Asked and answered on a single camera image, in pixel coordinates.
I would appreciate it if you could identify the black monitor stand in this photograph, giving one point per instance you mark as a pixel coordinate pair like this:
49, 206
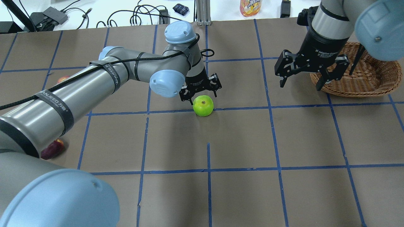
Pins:
22, 15

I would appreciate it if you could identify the dark blue pouch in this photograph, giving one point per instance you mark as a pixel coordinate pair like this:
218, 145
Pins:
181, 9

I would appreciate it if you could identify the orange juice bottle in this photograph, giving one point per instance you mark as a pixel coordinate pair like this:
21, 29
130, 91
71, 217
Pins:
249, 8

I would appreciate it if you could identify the aluminium frame post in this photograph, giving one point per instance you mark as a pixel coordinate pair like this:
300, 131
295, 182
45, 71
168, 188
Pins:
203, 12

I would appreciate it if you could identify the dark red apple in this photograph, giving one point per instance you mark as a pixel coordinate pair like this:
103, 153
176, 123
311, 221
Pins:
53, 150

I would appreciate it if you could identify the black power adapter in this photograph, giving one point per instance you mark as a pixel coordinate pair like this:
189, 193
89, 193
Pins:
285, 9

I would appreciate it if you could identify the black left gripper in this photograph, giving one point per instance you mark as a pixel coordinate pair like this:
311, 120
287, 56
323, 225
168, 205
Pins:
197, 80

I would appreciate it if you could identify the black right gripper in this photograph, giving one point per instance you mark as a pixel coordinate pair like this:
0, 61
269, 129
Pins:
316, 47

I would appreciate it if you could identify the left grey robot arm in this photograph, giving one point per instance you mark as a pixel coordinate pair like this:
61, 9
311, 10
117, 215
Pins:
37, 193

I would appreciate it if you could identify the red yellow apple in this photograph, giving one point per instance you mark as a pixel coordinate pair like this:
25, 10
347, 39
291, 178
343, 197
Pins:
62, 79

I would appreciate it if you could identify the green apple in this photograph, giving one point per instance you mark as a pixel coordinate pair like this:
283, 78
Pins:
203, 105

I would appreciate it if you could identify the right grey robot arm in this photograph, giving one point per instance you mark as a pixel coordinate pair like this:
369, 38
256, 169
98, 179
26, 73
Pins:
377, 24

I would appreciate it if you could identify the woven wicker basket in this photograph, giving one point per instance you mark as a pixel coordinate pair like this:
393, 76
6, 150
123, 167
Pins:
370, 78

